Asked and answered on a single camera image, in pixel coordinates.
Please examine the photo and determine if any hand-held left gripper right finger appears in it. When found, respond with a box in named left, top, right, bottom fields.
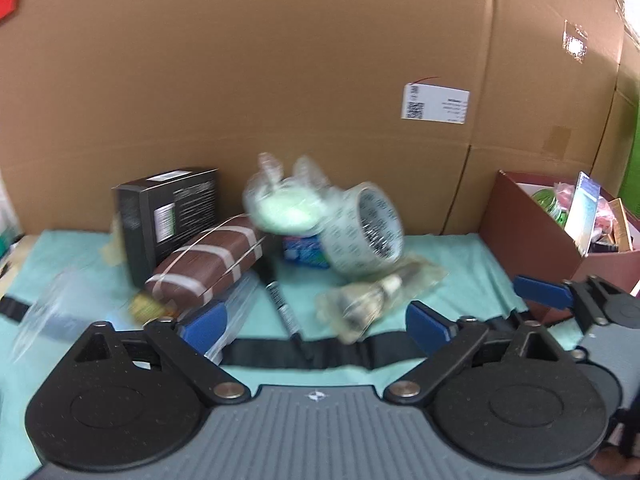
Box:
left=382, top=301, right=576, bottom=406

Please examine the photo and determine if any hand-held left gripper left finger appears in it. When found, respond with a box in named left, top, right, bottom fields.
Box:
left=72, top=302, right=253, bottom=406

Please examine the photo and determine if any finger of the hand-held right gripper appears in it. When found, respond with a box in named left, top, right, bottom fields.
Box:
left=513, top=274, right=640, bottom=333

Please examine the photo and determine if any dark red storage box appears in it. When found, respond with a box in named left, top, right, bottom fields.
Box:
left=479, top=169, right=640, bottom=327

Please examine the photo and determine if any brown white-striped pouch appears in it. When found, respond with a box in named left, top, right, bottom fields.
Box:
left=142, top=214, right=267, bottom=312

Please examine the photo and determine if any small yellow item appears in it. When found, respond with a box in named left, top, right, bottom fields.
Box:
left=129, top=294, right=177, bottom=322

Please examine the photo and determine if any clear wrapped brush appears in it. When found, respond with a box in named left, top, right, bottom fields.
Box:
left=315, top=254, right=449, bottom=345

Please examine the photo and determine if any black marker pen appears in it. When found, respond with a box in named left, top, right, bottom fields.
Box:
left=257, top=259, right=310, bottom=350

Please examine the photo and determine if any green jar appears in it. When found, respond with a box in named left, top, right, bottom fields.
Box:
left=531, top=187, right=571, bottom=222

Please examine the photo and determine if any white and blue card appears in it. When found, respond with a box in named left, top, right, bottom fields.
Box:
left=564, top=171, right=602, bottom=257

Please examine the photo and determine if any tan small box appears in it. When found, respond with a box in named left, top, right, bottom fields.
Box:
left=606, top=198, right=637, bottom=252

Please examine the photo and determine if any teal cloth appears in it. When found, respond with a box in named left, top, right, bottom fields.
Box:
left=0, top=229, right=583, bottom=480

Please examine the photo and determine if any black cardboard box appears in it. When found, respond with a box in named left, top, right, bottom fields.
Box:
left=112, top=166, right=221, bottom=287

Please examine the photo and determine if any blue snack packet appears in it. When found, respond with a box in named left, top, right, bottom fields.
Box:
left=281, top=232, right=331, bottom=268

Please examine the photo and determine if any pale green item in bag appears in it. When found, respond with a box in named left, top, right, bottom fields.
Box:
left=242, top=152, right=332, bottom=237

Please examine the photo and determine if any clear plastic bag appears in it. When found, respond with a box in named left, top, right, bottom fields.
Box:
left=9, top=269, right=103, bottom=363

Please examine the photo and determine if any green fabric bag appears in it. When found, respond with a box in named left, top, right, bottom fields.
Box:
left=619, top=107, right=640, bottom=202

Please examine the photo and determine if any white paper label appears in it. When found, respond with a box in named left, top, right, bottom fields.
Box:
left=401, top=80, right=471, bottom=124

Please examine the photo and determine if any white taped sticker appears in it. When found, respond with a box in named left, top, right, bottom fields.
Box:
left=562, top=20, right=589, bottom=64

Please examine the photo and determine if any black strap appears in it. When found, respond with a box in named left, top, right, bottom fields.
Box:
left=220, top=336, right=443, bottom=372
left=0, top=294, right=27, bottom=320

